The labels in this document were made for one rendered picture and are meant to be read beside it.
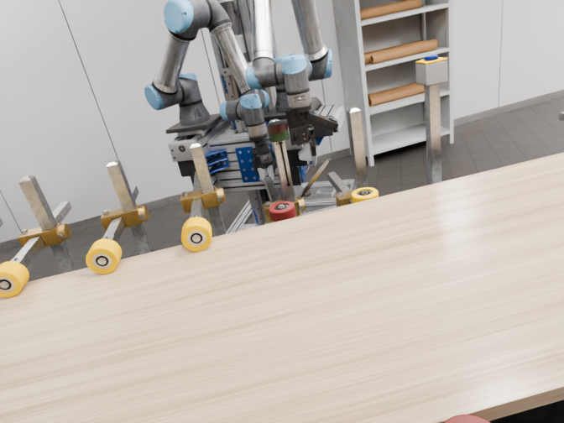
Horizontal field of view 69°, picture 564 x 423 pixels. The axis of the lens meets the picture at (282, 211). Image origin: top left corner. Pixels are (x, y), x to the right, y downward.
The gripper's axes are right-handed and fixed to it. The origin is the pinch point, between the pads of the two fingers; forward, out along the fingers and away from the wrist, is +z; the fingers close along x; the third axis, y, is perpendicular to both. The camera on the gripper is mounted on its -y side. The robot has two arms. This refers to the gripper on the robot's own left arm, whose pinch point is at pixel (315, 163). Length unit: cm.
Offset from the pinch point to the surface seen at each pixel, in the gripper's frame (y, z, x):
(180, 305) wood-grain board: 37, 6, 61
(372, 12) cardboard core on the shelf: -80, -37, -263
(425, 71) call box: -36.5, -24.1, 5.0
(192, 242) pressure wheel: 37, 3, 39
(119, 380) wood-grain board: 44, 6, 81
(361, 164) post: -14.2, 1.0, 6.9
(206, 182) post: 35.2, -4.9, 14.3
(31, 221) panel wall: 249, 75, -199
